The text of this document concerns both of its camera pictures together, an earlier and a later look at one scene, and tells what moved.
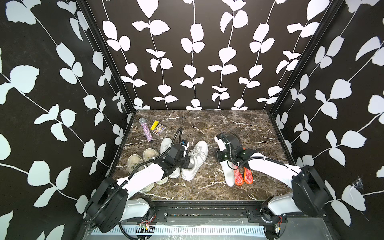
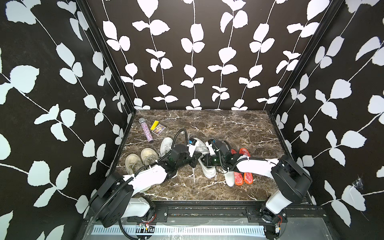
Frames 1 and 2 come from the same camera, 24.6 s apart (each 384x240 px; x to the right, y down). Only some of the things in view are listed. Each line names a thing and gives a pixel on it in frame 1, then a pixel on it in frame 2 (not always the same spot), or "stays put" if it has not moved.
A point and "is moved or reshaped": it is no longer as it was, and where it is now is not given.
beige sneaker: x=133 y=160 stays put
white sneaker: x=197 y=156 is moved or reshaped
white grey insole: x=229 y=173 stays put
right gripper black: x=218 y=154 -> x=208 y=161
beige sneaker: x=149 y=154 stays put
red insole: x=248 y=175 stays put
